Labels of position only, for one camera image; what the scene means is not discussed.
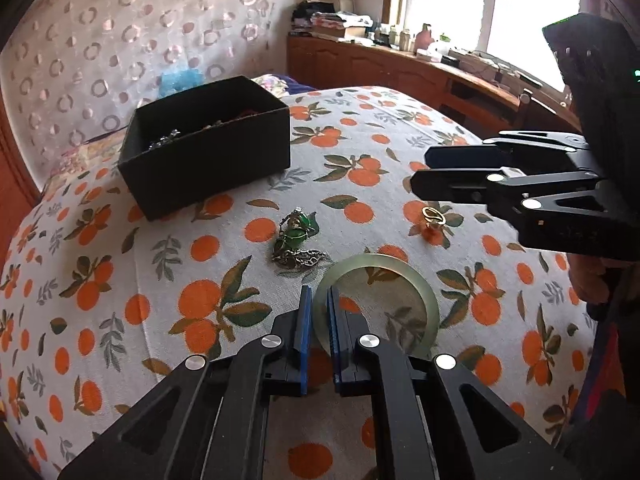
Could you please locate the circle pattern sheer curtain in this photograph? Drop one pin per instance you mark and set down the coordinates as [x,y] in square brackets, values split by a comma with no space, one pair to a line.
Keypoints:
[100,35]

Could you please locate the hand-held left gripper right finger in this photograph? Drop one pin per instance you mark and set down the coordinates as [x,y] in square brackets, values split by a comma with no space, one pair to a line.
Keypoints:
[332,340]

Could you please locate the blue plastic bag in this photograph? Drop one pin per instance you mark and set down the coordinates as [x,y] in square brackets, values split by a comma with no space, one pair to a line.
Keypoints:
[180,82]

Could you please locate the black jewelry box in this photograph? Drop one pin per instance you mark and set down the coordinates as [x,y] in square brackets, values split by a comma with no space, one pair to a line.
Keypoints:
[210,165]

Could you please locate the wooden cabinet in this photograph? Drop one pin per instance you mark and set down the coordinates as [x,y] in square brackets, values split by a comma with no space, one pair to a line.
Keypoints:
[360,67]

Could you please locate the pale green jade bangle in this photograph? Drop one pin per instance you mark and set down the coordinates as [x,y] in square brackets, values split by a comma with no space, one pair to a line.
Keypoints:
[375,260]

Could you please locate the row of small bottles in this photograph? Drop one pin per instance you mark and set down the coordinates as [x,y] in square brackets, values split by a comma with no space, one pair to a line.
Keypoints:
[395,39]

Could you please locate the pile of books and clothes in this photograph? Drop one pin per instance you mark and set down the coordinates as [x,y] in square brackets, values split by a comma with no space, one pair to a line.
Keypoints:
[330,22]

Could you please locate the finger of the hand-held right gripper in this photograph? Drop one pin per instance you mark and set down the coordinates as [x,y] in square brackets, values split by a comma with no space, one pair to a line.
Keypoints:
[460,156]
[450,185]

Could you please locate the person's right forearm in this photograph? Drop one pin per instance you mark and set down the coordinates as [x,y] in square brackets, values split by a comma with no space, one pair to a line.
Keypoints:
[607,360]

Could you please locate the silver sparkly jewelry piece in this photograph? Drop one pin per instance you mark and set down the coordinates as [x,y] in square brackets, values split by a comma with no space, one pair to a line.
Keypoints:
[165,140]

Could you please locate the dark blue blanket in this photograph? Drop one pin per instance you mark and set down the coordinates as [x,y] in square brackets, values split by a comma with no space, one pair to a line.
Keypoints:
[295,85]

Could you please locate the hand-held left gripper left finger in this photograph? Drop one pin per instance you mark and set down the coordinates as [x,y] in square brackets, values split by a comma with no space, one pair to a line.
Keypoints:
[304,340]

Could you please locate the person's right hand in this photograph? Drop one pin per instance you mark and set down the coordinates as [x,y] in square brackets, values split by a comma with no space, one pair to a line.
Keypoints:
[587,280]

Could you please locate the window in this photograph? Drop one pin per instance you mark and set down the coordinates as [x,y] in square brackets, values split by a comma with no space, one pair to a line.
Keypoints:
[450,0]

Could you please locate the wooden headboard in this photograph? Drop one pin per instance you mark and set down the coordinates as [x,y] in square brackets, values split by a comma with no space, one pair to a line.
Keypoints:
[12,185]

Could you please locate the pink bottle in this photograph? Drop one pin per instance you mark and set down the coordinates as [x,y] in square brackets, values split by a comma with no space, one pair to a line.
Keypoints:
[425,40]

